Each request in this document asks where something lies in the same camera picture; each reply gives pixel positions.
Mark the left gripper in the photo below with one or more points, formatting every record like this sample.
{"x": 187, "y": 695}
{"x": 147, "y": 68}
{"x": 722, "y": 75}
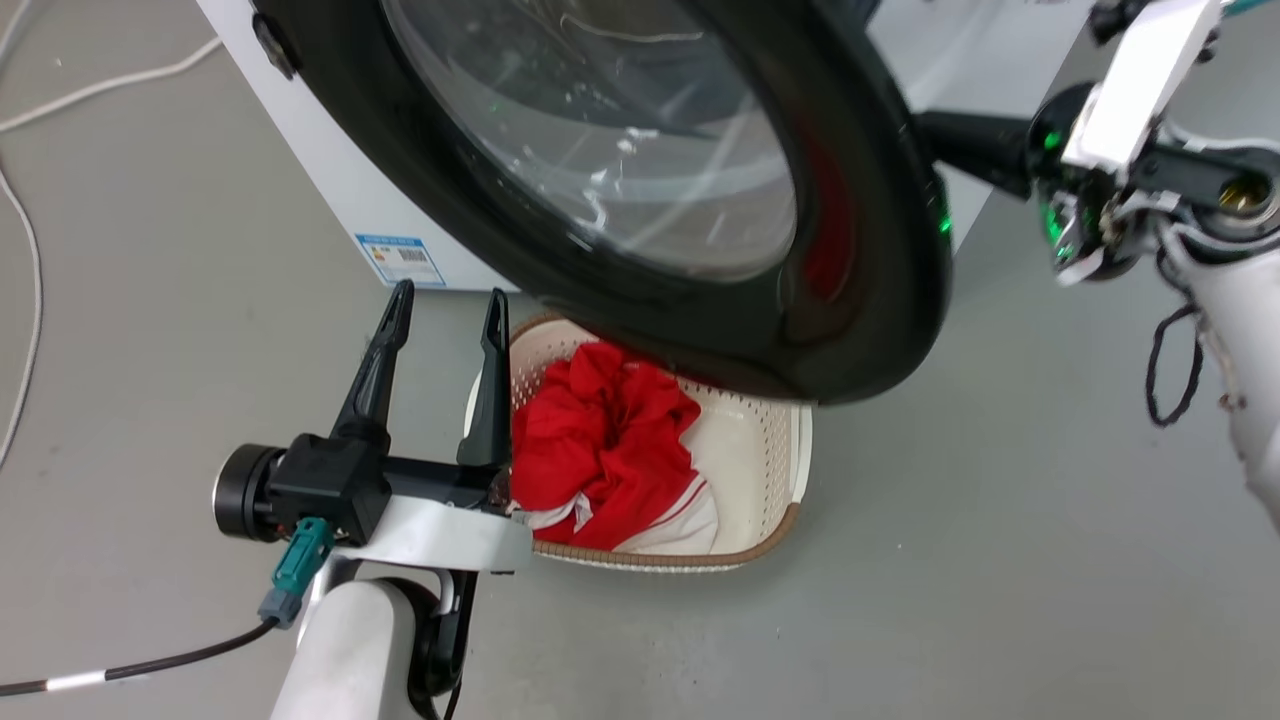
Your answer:
{"x": 330, "y": 485}

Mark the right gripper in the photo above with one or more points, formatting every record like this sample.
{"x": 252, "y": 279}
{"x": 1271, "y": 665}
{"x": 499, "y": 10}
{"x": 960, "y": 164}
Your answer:
{"x": 1140, "y": 90}

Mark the black round glass washer door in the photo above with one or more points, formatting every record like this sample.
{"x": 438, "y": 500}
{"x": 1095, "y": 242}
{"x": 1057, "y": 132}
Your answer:
{"x": 860, "y": 250}

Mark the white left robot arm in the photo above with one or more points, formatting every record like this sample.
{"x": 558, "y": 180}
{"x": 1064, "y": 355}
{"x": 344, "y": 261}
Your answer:
{"x": 350, "y": 650}

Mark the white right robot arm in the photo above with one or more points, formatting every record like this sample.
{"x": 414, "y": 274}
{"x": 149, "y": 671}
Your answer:
{"x": 1250, "y": 360}

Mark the white washing machine body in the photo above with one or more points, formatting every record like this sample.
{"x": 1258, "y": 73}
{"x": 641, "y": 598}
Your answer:
{"x": 340, "y": 170}

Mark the black door hinge piece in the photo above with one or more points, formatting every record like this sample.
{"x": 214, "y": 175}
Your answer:
{"x": 274, "y": 45}

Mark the blue white energy label sticker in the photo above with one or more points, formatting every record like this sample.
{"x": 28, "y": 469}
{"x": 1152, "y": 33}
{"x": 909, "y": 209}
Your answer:
{"x": 402, "y": 260}

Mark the cream perforated laundry basket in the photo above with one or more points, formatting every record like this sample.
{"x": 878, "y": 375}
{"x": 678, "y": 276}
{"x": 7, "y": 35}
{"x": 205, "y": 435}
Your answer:
{"x": 750, "y": 460}

